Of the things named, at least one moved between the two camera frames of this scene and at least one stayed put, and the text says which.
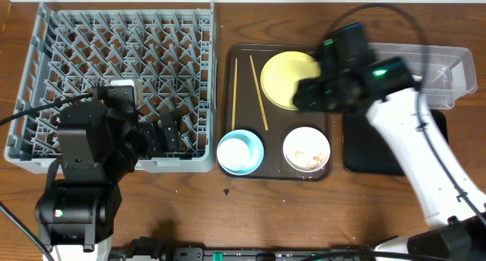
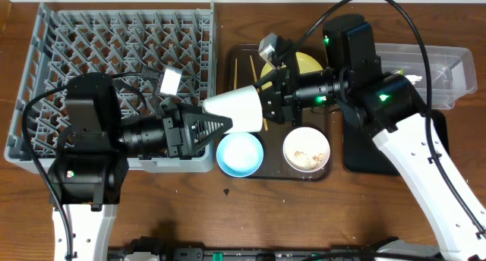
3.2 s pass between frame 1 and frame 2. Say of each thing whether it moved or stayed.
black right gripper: moved
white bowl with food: stayed
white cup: moved
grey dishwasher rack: stayed
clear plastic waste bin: stayed
